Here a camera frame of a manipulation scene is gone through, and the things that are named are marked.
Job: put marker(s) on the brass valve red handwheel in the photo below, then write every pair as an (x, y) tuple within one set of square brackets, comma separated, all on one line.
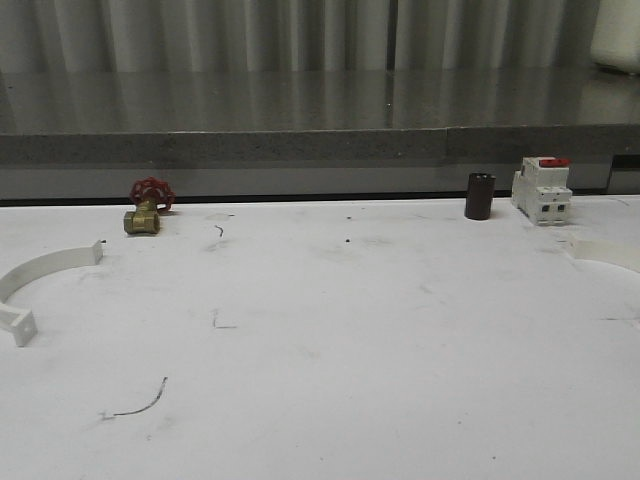
[(151, 197)]

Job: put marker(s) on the white circuit breaker red switch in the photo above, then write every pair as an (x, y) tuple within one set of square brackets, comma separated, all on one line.
[(540, 192)]

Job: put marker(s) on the white container on counter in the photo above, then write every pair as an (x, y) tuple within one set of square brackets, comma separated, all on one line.
[(615, 42)]

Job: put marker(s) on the white half-ring pipe clamp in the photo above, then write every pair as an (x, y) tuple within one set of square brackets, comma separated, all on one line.
[(624, 256), (20, 322)]

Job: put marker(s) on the grey stone counter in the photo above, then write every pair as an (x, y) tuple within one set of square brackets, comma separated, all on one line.
[(87, 137)]

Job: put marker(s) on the dark brown cylinder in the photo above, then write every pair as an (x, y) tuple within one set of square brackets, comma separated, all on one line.
[(480, 192)]

